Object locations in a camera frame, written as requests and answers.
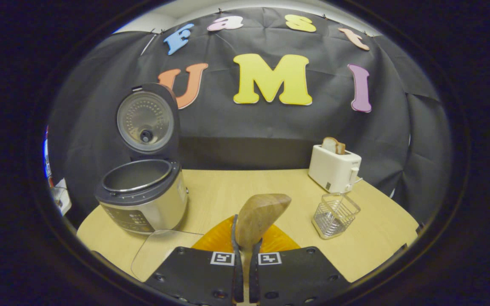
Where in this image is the clear wire chopstick holder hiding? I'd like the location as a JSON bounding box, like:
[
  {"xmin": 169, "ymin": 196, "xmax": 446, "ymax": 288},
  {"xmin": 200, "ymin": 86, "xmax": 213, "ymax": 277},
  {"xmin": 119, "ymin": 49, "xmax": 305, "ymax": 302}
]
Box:
[{"xmin": 312, "ymin": 193, "xmax": 361, "ymax": 240}]

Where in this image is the clear tray of rice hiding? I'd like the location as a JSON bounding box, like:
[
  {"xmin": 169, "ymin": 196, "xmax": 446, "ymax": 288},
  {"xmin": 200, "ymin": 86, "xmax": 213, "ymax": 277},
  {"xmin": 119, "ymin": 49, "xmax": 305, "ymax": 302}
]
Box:
[{"xmin": 131, "ymin": 229, "xmax": 205, "ymax": 282}]

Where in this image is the grey silver rice cooker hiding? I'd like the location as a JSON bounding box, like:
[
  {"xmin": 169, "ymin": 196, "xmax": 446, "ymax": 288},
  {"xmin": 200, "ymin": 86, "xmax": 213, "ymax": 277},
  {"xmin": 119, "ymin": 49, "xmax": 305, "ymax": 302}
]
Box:
[{"xmin": 95, "ymin": 83, "xmax": 189, "ymax": 235}]

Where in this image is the toast bread slice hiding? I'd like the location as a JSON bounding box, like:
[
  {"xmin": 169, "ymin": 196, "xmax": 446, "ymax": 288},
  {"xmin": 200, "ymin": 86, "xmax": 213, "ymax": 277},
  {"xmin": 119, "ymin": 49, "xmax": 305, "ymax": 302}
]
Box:
[{"xmin": 322, "ymin": 137, "xmax": 346, "ymax": 155}]

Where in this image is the white toaster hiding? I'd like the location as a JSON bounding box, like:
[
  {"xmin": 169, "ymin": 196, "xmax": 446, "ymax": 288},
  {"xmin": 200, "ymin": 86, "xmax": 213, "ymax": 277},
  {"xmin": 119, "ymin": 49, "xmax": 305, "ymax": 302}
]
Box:
[{"xmin": 308, "ymin": 144, "xmax": 362, "ymax": 194}]

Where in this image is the wooden spoon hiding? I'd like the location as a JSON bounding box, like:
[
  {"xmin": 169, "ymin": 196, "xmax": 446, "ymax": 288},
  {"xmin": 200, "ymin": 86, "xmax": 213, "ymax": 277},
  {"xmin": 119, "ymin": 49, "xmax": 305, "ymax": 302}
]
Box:
[{"xmin": 235, "ymin": 194, "xmax": 292, "ymax": 305}]

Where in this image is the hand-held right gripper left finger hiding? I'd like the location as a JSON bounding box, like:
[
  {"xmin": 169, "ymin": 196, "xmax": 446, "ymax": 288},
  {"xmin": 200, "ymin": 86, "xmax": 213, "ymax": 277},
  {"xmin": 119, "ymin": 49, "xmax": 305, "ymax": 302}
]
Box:
[{"xmin": 144, "ymin": 214, "xmax": 245, "ymax": 306}]

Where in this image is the computer monitor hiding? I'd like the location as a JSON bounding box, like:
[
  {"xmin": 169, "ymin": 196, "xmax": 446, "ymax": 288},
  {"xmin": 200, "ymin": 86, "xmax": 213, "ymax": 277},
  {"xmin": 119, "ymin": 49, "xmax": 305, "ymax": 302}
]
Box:
[{"xmin": 43, "ymin": 125, "xmax": 54, "ymax": 187}]

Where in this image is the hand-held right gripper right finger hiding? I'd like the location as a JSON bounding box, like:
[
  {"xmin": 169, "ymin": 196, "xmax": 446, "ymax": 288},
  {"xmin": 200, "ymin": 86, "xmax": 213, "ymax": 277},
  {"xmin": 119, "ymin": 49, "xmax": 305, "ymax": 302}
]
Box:
[{"xmin": 249, "ymin": 224, "xmax": 351, "ymax": 306}]

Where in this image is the white desk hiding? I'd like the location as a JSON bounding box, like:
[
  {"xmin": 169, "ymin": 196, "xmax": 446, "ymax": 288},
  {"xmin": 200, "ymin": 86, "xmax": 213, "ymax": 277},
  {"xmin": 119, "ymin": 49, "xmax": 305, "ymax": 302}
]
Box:
[{"xmin": 51, "ymin": 178, "xmax": 72, "ymax": 216}]

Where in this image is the black backdrop cloth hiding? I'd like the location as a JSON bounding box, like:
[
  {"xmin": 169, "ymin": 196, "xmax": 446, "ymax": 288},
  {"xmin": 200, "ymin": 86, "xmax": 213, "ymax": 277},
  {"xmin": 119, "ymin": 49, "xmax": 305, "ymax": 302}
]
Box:
[{"xmin": 47, "ymin": 8, "xmax": 453, "ymax": 226}]

